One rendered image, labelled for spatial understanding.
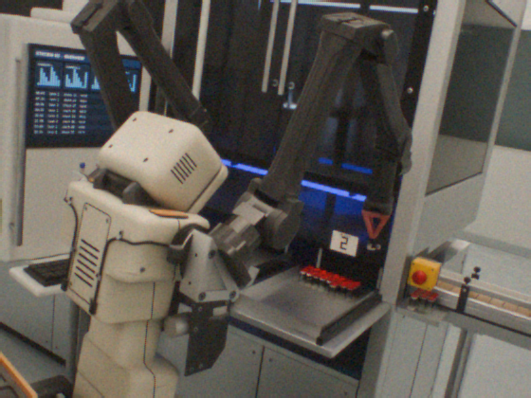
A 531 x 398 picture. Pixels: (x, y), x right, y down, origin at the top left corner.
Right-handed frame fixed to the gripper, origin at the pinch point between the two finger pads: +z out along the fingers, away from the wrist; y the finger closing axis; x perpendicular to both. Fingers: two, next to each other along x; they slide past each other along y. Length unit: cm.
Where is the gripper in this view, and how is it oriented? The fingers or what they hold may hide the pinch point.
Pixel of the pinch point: (373, 233)
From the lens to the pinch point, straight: 146.0
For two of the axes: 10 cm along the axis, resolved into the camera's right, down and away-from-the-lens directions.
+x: -9.4, -1.9, 2.9
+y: 3.3, -2.5, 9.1
